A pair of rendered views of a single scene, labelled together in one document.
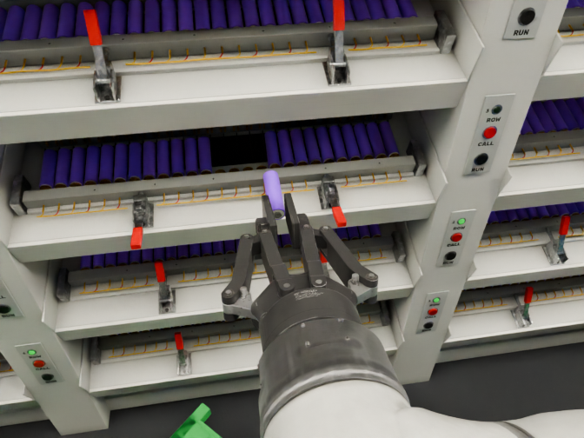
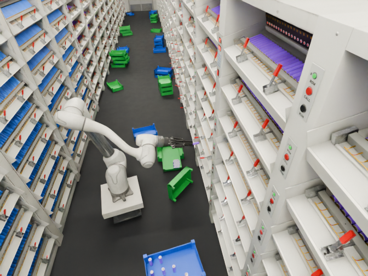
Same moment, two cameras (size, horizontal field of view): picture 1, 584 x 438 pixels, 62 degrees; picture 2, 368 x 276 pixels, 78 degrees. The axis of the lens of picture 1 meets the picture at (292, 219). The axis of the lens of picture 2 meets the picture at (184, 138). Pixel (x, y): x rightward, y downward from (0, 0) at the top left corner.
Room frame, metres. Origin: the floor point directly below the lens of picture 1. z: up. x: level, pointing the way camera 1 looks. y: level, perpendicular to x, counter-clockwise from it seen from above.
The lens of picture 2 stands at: (0.41, -1.40, 1.86)
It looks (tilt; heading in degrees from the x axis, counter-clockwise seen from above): 39 degrees down; 93
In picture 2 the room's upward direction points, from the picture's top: 3 degrees counter-clockwise
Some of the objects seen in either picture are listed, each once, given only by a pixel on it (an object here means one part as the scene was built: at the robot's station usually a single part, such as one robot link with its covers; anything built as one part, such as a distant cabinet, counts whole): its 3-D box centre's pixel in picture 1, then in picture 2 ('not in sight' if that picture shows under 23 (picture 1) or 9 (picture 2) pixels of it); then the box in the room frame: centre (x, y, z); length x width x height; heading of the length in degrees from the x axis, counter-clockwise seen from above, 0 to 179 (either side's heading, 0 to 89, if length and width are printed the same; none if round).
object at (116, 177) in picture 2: not in sight; (116, 177); (-0.23, -0.14, 0.43); 0.18 x 0.16 x 0.22; 103
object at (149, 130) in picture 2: not in sight; (144, 132); (-0.21, 0.97, 0.04); 0.30 x 0.20 x 0.08; 19
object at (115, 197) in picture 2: not in sight; (120, 190); (-0.21, -0.17, 0.29); 0.22 x 0.18 x 0.06; 120
